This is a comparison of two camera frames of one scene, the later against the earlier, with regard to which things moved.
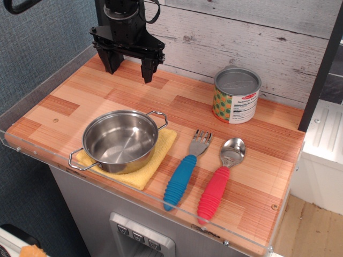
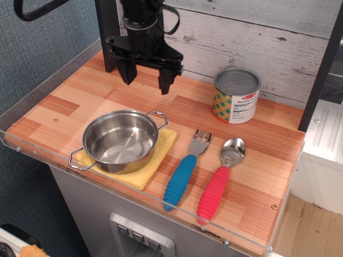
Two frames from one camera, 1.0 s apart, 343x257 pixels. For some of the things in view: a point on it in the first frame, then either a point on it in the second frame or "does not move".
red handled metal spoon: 231,151 does not move
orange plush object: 31,251 does not move
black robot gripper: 130,35 → 147,44
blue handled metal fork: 185,170 does not move
